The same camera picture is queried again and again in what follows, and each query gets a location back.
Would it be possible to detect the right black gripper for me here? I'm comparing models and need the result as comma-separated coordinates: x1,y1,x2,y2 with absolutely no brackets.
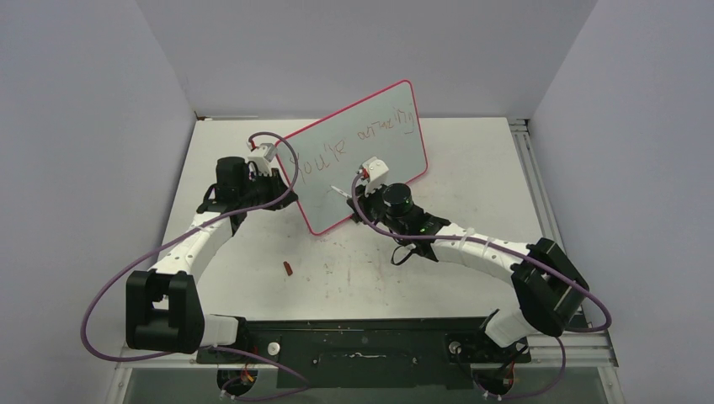
349,178,406,237

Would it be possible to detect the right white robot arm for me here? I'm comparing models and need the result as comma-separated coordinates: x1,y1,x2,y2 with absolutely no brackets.
347,182,589,360

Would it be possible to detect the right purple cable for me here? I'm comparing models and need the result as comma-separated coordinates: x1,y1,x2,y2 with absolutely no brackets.
350,171,613,401

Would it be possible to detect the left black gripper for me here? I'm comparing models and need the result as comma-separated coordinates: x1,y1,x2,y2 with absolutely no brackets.
239,167,298,211

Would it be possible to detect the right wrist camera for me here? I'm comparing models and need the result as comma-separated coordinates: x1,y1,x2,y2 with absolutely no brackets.
359,157,389,196

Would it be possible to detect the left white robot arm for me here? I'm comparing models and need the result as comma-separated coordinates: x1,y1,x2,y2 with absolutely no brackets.
125,157,297,363

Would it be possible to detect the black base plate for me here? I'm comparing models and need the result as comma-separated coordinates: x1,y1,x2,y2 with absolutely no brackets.
196,317,541,390

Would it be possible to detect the aluminium front rail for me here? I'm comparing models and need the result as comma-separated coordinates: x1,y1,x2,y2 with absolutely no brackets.
105,332,626,403

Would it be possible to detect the red marker cap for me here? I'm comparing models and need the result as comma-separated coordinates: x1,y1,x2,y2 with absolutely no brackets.
283,262,294,276

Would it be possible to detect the pink framed whiteboard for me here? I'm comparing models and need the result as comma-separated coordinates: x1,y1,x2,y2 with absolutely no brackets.
276,80,429,236

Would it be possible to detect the white whiteboard marker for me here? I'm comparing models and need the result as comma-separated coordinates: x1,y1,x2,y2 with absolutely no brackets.
330,185,352,199

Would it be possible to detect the aluminium right rail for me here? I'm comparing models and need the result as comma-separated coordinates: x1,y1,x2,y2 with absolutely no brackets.
509,118,584,315

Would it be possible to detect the aluminium rail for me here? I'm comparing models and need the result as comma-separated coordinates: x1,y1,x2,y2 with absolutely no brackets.
105,332,626,403
509,118,584,315

